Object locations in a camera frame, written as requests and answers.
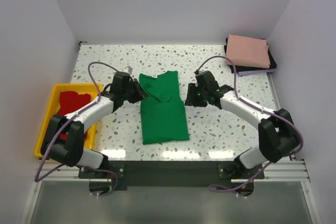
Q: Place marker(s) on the folded pink t-shirt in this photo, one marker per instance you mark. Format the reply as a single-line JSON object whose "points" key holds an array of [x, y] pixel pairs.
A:
{"points": [[247, 51]]}

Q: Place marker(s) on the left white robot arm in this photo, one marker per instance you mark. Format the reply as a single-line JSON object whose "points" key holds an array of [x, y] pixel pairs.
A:
{"points": [[64, 140]]}

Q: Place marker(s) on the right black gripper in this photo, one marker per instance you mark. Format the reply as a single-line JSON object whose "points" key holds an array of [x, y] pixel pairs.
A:
{"points": [[191, 99]]}

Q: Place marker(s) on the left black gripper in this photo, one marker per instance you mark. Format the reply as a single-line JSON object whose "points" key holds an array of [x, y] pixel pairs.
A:
{"points": [[140, 94]]}

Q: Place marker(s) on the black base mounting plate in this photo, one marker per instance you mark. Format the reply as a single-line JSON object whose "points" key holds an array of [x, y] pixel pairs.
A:
{"points": [[169, 174]]}

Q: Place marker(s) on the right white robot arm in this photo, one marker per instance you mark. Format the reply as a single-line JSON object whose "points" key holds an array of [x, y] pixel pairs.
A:
{"points": [[277, 134]]}

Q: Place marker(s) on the folded lavender t-shirt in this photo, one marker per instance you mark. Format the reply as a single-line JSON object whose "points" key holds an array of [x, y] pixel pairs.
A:
{"points": [[247, 73]]}

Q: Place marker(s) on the green t-shirt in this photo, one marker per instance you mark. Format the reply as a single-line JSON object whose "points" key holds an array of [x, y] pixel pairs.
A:
{"points": [[163, 117]]}

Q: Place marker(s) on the yellow plastic bin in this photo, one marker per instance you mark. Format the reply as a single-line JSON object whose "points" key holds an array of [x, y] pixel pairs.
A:
{"points": [[53, 105]]}

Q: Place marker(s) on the red t-shirt in bin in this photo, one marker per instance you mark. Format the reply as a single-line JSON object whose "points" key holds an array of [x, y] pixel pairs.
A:
{"points": [[70, 101]]}

